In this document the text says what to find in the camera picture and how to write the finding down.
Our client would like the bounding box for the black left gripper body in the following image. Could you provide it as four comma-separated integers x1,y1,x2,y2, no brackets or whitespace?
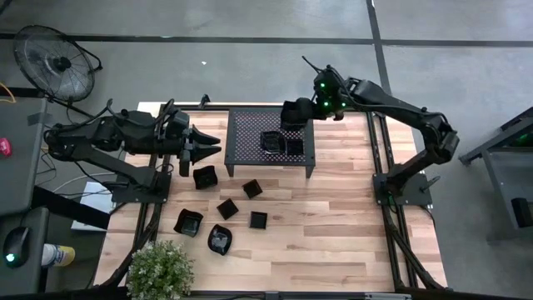
124,116,188,155

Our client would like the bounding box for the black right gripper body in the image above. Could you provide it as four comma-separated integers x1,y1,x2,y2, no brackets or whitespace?
312,92,341,124

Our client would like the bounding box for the black small square mini plate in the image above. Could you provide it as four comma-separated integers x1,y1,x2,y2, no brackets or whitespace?
242,178,264,200
216,197,240,221
286,137,305,158
249,210,269,230

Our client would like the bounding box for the black wavy square mini plate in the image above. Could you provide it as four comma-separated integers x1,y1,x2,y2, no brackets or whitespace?
172,207,205,238
260,130,287,156
192,164,219,191

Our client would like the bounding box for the black rounded mini plate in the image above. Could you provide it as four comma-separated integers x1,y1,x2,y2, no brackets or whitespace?
207,223,233,257

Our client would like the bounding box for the black perforated metal shelf riser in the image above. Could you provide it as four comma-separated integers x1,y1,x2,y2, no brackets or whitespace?
223,107,316,179

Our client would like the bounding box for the white paper sheet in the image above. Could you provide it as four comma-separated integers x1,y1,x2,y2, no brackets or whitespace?
70,181,117,233

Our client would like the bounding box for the black desk crossbar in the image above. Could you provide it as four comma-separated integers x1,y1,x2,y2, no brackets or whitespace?
31,185,112,230

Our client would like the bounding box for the white-flowered plant in black pot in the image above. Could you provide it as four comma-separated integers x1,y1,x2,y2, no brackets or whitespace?
125,239,196,300

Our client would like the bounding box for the black floor fan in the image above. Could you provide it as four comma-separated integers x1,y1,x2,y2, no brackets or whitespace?
12,23,103,120

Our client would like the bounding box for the grey operator desk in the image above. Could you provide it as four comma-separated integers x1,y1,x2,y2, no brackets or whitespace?
0,97,49,293

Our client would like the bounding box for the white and yellow spray can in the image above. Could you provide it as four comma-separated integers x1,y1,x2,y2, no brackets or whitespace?
41,243,77,268

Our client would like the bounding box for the black computer mouse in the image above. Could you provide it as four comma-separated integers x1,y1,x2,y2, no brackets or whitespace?
2,226,31,270

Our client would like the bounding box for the grey metal cart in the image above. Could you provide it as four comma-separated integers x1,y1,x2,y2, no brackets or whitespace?
457,106,533,243

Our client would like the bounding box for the small black box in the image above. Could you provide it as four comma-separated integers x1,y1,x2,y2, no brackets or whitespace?
511,197,533,228

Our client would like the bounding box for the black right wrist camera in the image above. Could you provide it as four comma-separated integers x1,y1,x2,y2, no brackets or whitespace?
281,97,314,131

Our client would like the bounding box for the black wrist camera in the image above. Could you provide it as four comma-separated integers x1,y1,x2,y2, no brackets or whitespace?
281,97,314,131
165,108,191,133

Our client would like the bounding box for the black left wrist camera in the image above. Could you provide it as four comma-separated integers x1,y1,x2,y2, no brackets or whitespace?
165,108,191,133

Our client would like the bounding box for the black aluminium frame rail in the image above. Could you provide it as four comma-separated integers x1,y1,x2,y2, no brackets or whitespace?
366,112,445,291
157,102,378,114
182,290,417,300
99,103,176,288

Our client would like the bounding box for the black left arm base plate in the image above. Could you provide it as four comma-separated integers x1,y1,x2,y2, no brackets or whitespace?
111,170,172,205

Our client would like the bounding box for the white floor cable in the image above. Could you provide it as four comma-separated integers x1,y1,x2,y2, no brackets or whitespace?
52,171,117,195

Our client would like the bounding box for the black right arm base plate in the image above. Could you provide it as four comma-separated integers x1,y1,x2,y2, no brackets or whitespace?
372,172,434,208

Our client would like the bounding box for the yellow hanging cable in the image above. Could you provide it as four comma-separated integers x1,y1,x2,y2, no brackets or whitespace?
0,82,17,104

